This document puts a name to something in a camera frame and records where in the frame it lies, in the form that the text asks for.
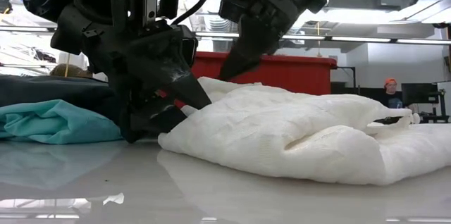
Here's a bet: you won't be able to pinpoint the black garment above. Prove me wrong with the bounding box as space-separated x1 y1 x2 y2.
0 75 123 123

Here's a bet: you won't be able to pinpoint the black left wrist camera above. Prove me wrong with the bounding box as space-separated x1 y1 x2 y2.
181 26 199 68

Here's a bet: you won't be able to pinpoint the white lace garment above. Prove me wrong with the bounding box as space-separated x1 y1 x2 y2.
157 76 451 187

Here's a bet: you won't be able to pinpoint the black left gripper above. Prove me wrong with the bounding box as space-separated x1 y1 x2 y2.
51 0 212 144

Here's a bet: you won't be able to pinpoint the silver ventilation duct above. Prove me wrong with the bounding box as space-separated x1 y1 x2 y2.
200 0 237 34

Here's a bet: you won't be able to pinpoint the black bar with light strips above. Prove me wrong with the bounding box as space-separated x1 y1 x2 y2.
0 25 451 46

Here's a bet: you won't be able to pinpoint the red plastic laundry basket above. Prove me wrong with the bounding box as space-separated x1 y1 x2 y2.
174 51 338 109

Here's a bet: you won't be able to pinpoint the turquoise shorts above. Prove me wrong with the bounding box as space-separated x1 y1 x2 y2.
0 99 123 145

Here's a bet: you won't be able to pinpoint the black monitor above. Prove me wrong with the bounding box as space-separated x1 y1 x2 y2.
401 82 440 104

